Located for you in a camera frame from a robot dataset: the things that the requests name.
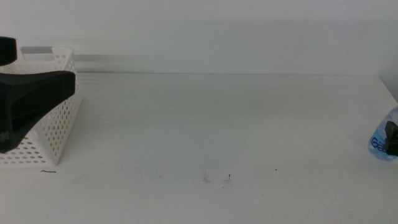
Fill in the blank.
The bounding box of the clear water bottle blue label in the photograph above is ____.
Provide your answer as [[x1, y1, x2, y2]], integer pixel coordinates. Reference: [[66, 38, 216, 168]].
[[368, 107, 398, 162]]

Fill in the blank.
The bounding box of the white perforated plastic basket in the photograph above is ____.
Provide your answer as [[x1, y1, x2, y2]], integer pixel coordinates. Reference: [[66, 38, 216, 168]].
[[0, 46, 83, 167]]

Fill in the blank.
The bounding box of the grey wall rail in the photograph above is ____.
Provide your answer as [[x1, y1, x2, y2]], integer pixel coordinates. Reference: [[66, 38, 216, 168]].
[[73, 54, 129, 63]]

